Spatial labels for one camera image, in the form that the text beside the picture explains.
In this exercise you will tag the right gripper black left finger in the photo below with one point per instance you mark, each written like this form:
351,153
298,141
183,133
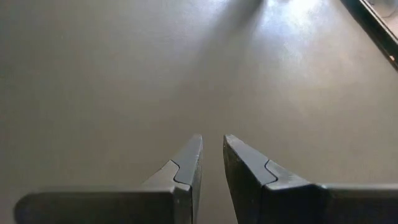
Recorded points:
124,205

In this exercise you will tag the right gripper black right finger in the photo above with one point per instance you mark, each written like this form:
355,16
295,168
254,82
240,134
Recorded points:
280,202

